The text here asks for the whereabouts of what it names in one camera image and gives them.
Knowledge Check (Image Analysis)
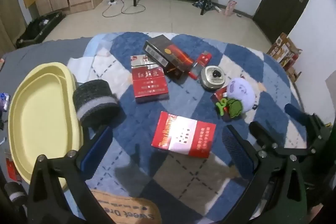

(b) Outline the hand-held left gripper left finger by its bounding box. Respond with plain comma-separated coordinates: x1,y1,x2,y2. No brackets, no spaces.
26,125,114,224

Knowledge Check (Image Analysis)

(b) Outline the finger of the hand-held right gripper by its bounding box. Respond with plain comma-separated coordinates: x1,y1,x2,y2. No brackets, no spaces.
284,103,332,140
249,121,315,159

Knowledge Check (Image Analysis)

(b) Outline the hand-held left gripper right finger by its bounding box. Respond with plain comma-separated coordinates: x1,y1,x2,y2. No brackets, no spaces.
222,124,308,224

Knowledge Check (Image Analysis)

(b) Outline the purple plush toy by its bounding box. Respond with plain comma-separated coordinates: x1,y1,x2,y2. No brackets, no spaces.
226,78,259,119

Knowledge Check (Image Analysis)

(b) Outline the black foam roller grey stripe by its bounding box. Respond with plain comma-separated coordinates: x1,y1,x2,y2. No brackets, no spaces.
73,80,121,130
4,182,28,206

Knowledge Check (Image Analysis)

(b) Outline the red white cigarette carton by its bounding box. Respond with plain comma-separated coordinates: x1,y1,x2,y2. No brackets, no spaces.
151,111,216,159

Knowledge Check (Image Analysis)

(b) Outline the yellow plastic basin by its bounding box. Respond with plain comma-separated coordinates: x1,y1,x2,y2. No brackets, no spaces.
8,62,84,190

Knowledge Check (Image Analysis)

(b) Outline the round metal tin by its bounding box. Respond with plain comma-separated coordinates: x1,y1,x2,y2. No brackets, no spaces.
201,65,228,89

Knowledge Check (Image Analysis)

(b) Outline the red silver cigarette carton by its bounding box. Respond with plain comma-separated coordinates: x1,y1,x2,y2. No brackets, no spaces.
130,55,169,104

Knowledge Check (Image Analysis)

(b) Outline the red clear pen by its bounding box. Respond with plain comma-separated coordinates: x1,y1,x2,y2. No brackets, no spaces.
188,61,201,80

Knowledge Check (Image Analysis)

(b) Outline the dark brown cigarette carton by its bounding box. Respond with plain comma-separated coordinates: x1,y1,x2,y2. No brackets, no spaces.
143,35,195,80

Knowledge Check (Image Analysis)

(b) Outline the green hair clip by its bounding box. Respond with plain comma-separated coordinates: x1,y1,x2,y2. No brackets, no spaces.
215,98,229,115

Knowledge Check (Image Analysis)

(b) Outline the blue plaid blanket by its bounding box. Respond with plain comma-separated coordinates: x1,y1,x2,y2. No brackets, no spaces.
67,32,307,224

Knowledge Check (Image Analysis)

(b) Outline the red card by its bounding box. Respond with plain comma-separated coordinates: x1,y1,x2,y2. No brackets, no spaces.
213,86,229,102

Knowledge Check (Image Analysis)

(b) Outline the printed cardboard box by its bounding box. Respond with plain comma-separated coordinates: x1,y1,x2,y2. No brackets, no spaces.
266,32,302,83

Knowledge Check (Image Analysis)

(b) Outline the small red box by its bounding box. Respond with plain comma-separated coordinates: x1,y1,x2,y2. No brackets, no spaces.
5,157,23,182

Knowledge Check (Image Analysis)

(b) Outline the blue printed packet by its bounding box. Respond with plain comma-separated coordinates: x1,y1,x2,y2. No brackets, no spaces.
0,93,11,111

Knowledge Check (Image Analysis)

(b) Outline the black suitcase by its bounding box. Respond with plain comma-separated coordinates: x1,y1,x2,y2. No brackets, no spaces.
16,11,66,49

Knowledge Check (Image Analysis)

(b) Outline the pile of clothes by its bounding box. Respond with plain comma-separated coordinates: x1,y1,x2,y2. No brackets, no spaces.
192,0,222,12

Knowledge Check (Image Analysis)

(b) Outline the white power strip with cable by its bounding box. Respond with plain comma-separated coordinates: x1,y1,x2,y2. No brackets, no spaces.
102,0,146,18

